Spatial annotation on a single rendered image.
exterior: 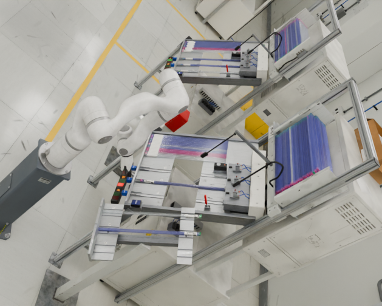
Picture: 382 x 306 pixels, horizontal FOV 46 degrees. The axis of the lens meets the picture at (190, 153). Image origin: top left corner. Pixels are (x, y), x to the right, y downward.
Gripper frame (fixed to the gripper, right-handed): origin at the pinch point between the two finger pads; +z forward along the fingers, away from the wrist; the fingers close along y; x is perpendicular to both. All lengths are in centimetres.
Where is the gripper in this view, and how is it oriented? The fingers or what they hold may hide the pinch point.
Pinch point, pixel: (128, 173)
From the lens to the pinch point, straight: 262.0
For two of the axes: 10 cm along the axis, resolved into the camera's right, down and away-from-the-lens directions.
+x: 9.9, 1.0, -1.1
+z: -0.1, 7.8, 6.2
